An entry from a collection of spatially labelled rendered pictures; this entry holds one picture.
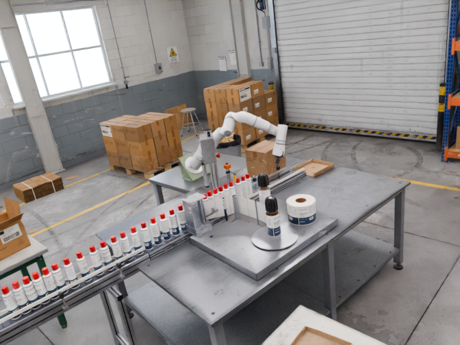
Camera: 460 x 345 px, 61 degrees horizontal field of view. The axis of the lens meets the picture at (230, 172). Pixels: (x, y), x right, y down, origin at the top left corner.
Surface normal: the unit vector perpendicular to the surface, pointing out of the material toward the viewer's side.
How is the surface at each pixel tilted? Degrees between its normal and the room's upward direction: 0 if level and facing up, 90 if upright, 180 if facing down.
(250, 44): 90
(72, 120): 90
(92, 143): 90
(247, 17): 90
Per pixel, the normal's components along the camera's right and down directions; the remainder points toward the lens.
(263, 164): -0.67, 0.36
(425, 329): -0.14, -0.92
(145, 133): 0.75, 0.15
